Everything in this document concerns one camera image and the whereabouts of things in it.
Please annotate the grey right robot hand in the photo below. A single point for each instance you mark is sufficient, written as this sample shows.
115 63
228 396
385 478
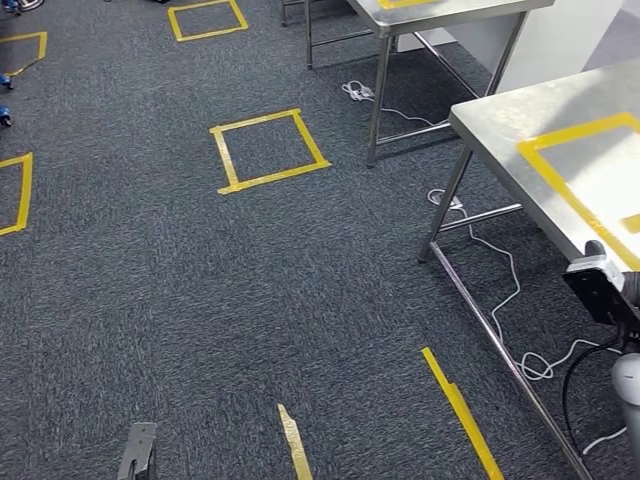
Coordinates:
632 288

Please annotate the large steel workbench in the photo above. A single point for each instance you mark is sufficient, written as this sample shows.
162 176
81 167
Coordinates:
500 126

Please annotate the yellow floor tape square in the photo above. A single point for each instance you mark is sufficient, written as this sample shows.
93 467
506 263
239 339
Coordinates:
227 159
465 417
175 23
24 192

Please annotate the steel table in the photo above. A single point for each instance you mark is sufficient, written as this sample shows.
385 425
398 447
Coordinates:
400 23

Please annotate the worn gold floor tape strip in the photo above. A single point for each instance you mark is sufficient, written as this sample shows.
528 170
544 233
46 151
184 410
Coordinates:
295 444

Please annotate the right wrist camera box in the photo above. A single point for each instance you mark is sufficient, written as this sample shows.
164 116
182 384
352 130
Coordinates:
598 291

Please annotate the yellow tape double frame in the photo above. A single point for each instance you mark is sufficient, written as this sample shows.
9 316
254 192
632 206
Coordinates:
550 175

